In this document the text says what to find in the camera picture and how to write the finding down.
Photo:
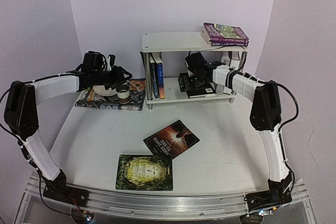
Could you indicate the black gold-circle book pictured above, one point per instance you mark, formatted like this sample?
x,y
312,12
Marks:
x,y
186,86

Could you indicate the dark blue barcode book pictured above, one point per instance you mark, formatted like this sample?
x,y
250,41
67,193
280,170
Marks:
x,y
153,77

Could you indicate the dark Days book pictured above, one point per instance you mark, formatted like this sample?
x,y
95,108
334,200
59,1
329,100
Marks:
x,y
171,141

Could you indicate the grey ianra book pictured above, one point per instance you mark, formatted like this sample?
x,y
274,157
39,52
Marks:
x,y
226,58

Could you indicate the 52-Storey Treehouse book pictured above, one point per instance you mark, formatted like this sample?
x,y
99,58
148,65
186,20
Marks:
x,y
222,44

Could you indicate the Decorate Furniture large book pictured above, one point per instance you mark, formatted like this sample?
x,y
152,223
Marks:
x,y
236,61

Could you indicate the green Alice book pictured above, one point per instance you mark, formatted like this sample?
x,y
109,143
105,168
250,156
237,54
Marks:
x,y
144,173

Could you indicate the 117-Storey Treehouse book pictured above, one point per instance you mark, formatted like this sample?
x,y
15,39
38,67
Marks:
x,y
223,33

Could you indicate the blue orange paperback book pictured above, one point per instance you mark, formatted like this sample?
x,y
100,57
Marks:
x,y
160,81

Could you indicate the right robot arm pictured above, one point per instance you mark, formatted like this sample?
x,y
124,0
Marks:
x,y
265,117

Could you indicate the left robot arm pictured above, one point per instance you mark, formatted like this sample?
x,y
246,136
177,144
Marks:
x,y
22,119

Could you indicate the small brown white cup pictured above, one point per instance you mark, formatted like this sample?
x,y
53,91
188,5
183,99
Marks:
x,y
123,93

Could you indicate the white two-tier shelf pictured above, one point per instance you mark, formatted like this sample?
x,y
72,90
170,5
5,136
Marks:
x,y
179,42

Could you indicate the pink white plate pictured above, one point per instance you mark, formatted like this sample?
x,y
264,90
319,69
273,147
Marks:
x,y
102,91

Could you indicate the patterned placemat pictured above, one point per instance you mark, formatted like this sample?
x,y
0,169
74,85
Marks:
x,y
89,99

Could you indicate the aluminium front rail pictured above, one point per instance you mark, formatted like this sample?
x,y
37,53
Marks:
x,y
167,207

